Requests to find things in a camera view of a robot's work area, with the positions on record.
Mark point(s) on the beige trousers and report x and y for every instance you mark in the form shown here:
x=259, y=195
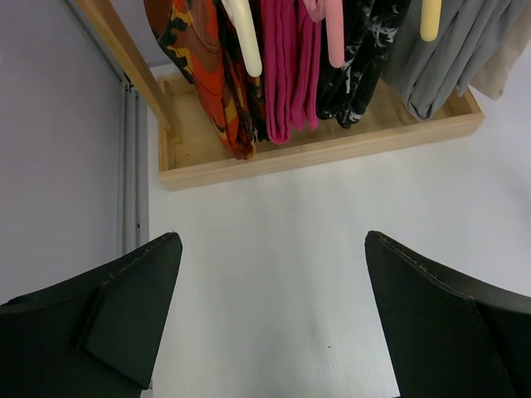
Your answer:
x=490, y=80

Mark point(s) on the magenta trousers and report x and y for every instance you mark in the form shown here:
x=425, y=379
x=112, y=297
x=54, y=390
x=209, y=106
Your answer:
x=291, y=60

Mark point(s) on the pink plastic hanger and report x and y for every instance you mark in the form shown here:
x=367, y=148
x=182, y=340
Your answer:
x=331, y=12

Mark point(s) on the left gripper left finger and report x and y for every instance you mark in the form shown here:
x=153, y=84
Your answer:
x=96, y=334

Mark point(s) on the yellow plastic hanger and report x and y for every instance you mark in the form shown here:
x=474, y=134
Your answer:
x=430, y=19

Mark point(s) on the cream plastic hanger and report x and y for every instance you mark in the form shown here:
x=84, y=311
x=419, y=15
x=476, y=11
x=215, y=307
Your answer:
x=240, y=15

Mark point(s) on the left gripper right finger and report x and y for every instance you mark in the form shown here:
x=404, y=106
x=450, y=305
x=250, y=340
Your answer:
x=448, y=334

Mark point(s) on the orange camouflage trousers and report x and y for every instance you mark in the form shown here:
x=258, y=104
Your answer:
x=198, y=37

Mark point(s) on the grey trousers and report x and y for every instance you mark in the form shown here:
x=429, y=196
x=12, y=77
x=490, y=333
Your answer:
x=424, y=73

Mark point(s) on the wooden clothes rack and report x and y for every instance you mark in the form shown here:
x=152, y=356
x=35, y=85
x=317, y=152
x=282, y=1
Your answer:
x=189, y=154

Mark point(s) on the black white patterned trousers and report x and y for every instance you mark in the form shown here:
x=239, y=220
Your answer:
x=369, y=30

